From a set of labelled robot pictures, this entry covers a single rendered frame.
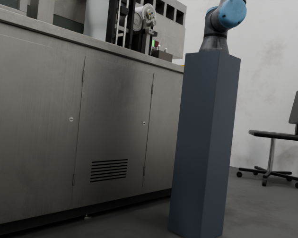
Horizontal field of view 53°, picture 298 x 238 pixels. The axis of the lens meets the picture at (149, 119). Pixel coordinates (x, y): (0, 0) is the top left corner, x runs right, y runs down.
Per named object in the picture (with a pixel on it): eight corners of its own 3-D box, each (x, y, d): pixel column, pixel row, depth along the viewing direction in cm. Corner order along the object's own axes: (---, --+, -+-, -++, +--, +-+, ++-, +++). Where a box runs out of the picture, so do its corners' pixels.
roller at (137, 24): (129, 27, 193) (131, 8, 193) (103, 31, 210) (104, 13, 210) (141, 32, 202) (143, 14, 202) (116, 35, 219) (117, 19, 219)
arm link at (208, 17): (221, 40, 158) (224, 14, 158) (232, 34, 145) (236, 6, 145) (199, 37, 156) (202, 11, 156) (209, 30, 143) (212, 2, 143)
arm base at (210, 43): (234, 58, 152) (236, 38, 151) (217, 51, 141) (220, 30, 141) (209, 59, 162) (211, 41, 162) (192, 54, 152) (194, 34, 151)
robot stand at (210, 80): (222, 234, 154) (241, 58, 152) (199, 244, 140) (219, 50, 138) (190, 222, 168) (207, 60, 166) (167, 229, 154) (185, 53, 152)
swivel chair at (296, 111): (310, 184, 312) (321, 91, 310) (292, 193, 266) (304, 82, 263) (252, 172, 353) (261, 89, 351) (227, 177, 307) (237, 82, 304)
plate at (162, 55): (158, 58, 212) (159, 49, 212) (119, 60, 239) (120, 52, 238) (171, 62, 225) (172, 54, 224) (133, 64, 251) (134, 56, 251)
